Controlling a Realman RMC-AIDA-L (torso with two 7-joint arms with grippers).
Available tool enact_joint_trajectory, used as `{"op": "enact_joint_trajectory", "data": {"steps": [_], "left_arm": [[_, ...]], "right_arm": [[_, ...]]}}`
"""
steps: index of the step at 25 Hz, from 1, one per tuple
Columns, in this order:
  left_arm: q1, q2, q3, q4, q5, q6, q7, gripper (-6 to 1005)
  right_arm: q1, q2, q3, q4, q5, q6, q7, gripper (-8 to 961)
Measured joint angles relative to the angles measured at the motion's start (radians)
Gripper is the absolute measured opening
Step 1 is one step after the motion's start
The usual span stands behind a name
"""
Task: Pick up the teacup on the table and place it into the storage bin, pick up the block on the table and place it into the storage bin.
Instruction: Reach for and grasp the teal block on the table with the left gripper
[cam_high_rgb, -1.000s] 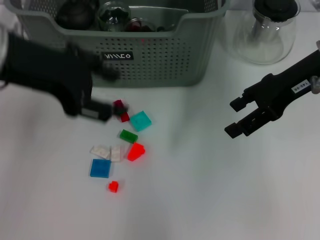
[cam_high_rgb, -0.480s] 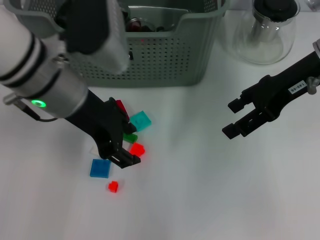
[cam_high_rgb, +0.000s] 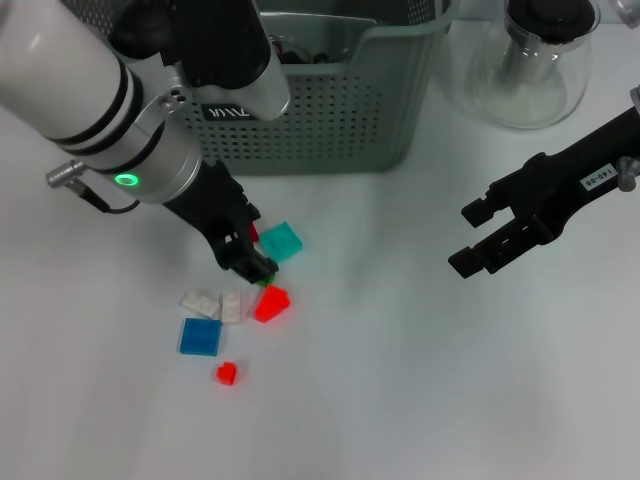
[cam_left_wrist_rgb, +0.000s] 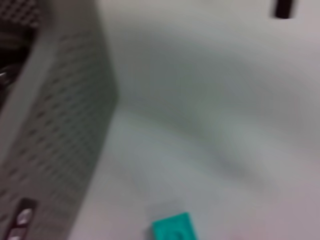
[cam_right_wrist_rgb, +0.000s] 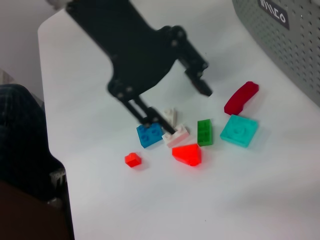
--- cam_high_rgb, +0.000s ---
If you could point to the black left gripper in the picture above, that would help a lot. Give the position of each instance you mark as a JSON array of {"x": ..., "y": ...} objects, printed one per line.
[{"x": 215, "y": 210}]

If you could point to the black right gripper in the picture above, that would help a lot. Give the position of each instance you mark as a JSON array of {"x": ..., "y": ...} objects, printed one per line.
[{"x": 575, "y": 175}]

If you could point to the teal square building plate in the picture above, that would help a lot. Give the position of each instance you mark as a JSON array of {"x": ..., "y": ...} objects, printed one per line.
[{"x": 281, "y": 242}]

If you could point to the red sloped building brick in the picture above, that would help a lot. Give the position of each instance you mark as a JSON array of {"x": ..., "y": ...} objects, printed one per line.
[{"x": 272, "y": 304}]

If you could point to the white building plate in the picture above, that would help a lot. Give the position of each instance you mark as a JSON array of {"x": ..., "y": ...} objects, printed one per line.
[
  {"x": 232, "y": 310},
  {"x": 197, "y": 301}
]

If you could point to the grey perforated storage bin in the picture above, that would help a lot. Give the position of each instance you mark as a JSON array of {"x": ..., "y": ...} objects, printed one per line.
[{"x": 350, "y": 125}]

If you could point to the blue square building plate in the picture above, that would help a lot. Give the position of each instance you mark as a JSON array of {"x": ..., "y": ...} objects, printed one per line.
[{"x": 200, "y": 337}]

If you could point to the glass teapot steel infuser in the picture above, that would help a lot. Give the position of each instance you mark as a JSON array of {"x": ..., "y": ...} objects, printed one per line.
[{"x": 525, "y": 100}]

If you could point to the small red building brick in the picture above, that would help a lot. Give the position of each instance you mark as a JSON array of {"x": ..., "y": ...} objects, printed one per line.
[{"x": 226, "y": 374}]

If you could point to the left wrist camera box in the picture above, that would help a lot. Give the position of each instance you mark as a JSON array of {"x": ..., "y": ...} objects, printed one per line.
[{"x": 225, "y": 45}]

